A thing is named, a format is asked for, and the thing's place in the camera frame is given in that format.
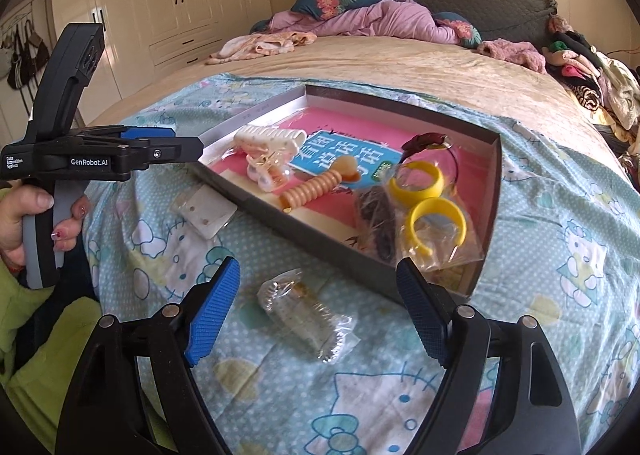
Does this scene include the hanging bags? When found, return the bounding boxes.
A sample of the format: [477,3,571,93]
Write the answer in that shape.
[0,20,51,90]

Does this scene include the orange spiral hair tie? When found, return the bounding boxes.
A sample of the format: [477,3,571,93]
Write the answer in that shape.
[279,157,361,212]

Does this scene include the clear packet of silver clips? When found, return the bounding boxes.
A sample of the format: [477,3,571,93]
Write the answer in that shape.
[257,269,358,365]

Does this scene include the yellow hoop earring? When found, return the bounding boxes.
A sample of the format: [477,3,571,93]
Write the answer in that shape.
[389,161,445,208]
[404,198,468,256]

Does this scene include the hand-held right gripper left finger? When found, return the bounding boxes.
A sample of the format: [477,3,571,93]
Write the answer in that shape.
[57,256,242,455]

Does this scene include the beige bedspread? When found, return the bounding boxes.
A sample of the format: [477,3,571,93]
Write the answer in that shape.
[85,32,631,176]

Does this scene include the peach garment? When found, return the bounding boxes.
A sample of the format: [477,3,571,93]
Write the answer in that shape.
[206,32,318,66]

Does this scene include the grey plastic-wrapped hair accessory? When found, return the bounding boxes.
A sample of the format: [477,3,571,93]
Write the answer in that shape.
[352,185,401,263]

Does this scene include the grey cardboard box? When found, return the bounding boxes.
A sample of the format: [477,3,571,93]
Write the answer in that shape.
[197,85,503,306]

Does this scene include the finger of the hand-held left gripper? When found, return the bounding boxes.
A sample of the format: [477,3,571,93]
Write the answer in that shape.
[80,125,177,142]
[122,137,205,175]

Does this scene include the cat print blanket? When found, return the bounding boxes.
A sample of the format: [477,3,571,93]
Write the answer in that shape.
[80,72,640,455]

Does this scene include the pile of clothes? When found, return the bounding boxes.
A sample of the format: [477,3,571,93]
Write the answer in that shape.
[542,17,640,146]

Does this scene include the clear hair claw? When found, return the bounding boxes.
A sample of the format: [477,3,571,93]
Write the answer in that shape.
[245,152,291,193]

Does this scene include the clear plastic bag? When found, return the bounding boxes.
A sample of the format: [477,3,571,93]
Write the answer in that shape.
[380,160,486,271]

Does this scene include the person's left hand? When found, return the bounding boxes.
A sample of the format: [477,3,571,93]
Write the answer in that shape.
[0,185,92,276]

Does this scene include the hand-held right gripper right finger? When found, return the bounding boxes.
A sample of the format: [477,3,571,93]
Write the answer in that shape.
[395,257,583,455]

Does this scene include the dark red hair clip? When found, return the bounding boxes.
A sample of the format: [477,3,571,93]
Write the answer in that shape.
[402,132,448,156]

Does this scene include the pink fuzzy garment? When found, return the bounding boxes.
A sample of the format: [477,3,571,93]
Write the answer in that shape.
[477,38,548,74]

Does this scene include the person's left forearm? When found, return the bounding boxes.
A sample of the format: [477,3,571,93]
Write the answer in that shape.
[0,260,48,378]

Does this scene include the person's green clothing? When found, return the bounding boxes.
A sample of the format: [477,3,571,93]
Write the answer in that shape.
[7,292,176,455]

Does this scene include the pink quilt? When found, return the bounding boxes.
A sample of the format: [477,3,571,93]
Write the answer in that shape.
[270,0,461,44]

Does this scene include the cream cloud hair claw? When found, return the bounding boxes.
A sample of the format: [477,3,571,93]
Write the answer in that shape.
[234,126,307,156]

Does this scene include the white earring card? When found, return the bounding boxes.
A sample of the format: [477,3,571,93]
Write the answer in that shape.
[172,185,238,240]

